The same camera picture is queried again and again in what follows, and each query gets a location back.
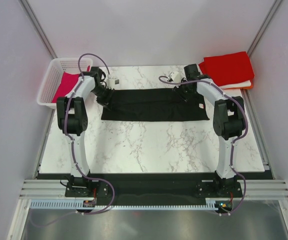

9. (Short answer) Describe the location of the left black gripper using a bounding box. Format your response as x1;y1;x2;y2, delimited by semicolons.
91;85;115;112

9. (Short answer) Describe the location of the orange folded t shirt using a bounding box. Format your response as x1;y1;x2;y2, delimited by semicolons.
245;84;254;90

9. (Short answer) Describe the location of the red folded t shirt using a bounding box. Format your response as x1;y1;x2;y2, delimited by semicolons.
198;51;255;85

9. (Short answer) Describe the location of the white plastic basket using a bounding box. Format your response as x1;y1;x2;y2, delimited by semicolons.
36;57;80;110

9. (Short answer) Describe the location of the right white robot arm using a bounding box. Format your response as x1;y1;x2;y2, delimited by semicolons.
167;64;249;199

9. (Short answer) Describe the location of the aluminium corner post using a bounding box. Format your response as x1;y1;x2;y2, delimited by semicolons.
247;0;284;57
19;0;58;59

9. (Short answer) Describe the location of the left aluminium corner post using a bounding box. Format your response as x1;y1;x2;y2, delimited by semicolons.
19;0;58;59

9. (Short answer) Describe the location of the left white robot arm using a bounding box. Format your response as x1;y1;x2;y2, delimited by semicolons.
56;66;115;198

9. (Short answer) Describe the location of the black t shirt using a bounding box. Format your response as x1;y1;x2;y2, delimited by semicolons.
101;88;209;122

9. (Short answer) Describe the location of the pink t shirt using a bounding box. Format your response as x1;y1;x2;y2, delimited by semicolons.
52;72;95;104

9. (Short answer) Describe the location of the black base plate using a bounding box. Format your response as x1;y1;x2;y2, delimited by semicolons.
37;170;279;199

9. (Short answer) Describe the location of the right aluminium corner post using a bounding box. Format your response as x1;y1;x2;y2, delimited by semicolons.
247;0;284;57

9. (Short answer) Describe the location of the right aluminium side rail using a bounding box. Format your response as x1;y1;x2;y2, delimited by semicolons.
241;89;276;180

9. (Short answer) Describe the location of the aluminium front frame rail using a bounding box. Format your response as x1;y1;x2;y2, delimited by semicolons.
18;178;288;200

